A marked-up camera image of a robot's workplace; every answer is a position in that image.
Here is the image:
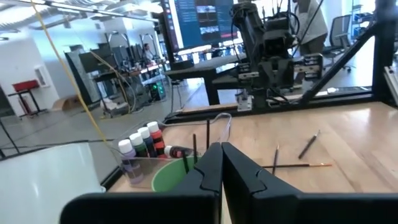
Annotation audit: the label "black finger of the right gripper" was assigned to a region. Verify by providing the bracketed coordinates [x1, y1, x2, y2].
[276, 60, 292, 91]
[262, 60, 277, 91]

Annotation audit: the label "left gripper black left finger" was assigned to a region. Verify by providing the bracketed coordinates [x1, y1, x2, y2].
[59, 142, 224, 224]

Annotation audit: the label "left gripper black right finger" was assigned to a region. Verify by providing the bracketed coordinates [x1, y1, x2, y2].
[222, 142, 398, 224]

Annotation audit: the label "green plastic cup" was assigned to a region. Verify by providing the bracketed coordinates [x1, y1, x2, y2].
[151, 155, 206, 193]

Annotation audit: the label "black paintbrush gold ferrule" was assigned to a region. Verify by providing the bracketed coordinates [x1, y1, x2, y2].
[261, 162, 333, 169]
[192, 133, 198, 166]
[271, 144, 280, 175]

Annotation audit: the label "clear plastic bin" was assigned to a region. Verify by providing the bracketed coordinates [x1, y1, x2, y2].
[116, 112, 233, 189]

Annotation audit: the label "brown paint bottle white cap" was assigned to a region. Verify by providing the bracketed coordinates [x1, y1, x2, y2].
[163, 144, 194, 159]

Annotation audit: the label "black paintbrush silver ferrule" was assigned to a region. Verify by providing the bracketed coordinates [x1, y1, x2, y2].
[205, 119, 211, 150]
[297, 129, 321, 160]

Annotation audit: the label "dark green paint bottle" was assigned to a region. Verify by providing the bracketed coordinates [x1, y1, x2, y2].
[129, 132, 149, 158]

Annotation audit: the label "dark blue paint bottle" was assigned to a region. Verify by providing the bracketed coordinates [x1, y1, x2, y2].
[137, 126, 158, 158]

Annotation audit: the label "lavender paint bottle white cap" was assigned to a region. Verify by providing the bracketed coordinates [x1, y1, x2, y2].
[118, 139, 144, 185]

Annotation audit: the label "red paint bottle white cap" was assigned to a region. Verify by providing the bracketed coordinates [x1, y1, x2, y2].
[146, 121, 165, 156]

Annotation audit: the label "person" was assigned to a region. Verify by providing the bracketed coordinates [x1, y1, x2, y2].
[294, 0, 330, 57]
[142, 42, 155, 62]

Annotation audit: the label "grey office chair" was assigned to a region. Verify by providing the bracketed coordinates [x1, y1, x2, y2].
[323, 14, 354, 72]

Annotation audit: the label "dark grey desk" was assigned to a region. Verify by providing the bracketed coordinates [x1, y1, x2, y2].
[164, 54, 249, 106]

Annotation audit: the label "silver aluminium bar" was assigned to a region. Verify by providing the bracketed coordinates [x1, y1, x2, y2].
[384, 65, 398, 106]

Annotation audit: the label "large display monitor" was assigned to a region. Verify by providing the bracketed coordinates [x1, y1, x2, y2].
[160, 0, 246, 52]

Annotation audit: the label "black computer green lights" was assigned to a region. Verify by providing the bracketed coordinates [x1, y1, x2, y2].
[149, 80, 167, 102]

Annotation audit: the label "white tilted pitcher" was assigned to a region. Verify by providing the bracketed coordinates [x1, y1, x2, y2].
[0, 142, 106, 224]

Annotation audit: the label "brown cardboard piece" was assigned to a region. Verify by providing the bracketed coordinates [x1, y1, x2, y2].
[51, 95, 83, 112]

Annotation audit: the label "cluttered equipment workbench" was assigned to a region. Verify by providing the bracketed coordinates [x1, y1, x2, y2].
[63, 43, 170, 119]

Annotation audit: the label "red small table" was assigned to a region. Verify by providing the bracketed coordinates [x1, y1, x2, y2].
[7, 79, 47, 119]

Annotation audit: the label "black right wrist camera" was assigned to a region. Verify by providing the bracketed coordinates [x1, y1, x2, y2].
[264, 17, 295, 60]

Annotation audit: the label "yellow hanging cable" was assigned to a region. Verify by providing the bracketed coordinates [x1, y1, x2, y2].
[29, 0, 109, 144]

